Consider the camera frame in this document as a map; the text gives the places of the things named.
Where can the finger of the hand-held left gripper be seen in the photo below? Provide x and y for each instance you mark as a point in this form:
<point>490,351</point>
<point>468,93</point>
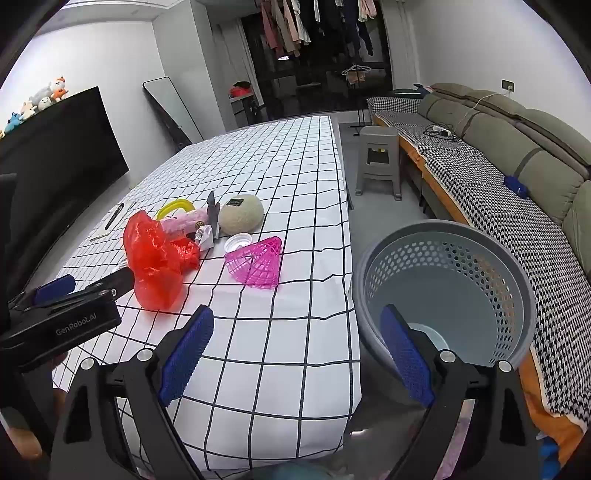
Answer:
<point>53,288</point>
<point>122,281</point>

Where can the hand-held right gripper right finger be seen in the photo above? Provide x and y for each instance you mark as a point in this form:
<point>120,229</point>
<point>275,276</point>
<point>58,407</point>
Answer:
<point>406,360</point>

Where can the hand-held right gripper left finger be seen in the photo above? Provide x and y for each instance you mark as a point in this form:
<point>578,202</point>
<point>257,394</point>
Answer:
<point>184,355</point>

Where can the red plastic bag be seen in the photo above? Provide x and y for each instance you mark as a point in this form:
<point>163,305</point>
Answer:
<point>152,263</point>

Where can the grey perforated plastic basket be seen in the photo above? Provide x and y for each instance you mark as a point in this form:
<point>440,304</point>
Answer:
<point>461,295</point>

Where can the pink snack packet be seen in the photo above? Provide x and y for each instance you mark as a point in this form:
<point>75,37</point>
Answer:
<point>184,220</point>

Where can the silver wrapper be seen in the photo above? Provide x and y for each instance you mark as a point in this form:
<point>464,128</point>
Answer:
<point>204,240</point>

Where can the dark toy figure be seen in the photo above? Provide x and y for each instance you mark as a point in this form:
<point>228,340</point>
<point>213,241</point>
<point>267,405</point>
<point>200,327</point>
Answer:
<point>213,214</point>

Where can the pink plastic mesh cone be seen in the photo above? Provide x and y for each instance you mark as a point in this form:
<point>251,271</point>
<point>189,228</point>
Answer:
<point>258,267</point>

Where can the clear plastic lid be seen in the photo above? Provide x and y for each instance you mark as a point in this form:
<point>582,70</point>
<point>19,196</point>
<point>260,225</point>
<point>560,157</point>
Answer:
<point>238,242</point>

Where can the beige plush ball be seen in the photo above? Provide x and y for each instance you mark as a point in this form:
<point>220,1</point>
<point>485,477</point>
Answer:
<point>244,217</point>

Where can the person's left hand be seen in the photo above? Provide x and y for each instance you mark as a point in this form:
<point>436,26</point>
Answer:
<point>23,447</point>

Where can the black pen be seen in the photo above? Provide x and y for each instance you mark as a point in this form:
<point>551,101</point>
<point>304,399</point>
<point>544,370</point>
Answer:
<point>114,215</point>

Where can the black television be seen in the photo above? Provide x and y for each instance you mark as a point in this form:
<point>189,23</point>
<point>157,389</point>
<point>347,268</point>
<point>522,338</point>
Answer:
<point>55,161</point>

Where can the blue plush toy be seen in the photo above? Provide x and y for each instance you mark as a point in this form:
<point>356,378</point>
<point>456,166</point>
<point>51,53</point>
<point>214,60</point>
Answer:
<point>14,122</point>

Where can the cream plush toy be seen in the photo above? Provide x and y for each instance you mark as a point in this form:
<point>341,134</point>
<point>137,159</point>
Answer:
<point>27,109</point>

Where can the standing mirror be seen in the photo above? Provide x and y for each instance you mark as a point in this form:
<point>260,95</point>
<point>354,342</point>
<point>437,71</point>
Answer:
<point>171,106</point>

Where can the white checked tablecloth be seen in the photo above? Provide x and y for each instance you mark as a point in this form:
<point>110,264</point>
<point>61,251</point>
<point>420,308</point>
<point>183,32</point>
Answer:
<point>277,184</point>

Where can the grey white plush toy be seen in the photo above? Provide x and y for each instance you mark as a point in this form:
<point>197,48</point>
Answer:
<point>43,98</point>

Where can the houndstooth sofa cover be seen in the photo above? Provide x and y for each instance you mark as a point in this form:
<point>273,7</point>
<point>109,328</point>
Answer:
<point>485,184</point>

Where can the orange white plush toy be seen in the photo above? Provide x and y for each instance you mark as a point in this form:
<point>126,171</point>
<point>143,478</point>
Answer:
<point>58,88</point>

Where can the blue pouch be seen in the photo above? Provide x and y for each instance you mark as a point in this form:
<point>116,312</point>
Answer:
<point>515,184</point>

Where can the grey plastic stool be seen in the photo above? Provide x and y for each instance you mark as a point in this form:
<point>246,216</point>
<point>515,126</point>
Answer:
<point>378,138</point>

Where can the red cloth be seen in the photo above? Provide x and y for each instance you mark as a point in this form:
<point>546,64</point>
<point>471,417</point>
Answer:
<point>241,87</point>

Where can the white power strip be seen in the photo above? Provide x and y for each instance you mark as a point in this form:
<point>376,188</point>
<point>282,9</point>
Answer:
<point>444,133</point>

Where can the green sofa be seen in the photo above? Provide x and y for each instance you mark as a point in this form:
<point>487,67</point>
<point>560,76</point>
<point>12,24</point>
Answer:
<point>489,134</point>

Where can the dark teal cloth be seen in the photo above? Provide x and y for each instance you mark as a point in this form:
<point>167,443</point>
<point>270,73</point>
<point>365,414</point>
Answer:
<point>415,90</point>

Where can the clothes hanger with garment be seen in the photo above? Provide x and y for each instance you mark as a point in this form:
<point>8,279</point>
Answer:
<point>355,74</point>

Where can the row of hanging clothes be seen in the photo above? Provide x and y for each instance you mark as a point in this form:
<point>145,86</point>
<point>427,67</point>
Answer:
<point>286,27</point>

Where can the wall socket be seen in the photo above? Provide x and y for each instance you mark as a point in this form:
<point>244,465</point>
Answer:
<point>508,86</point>

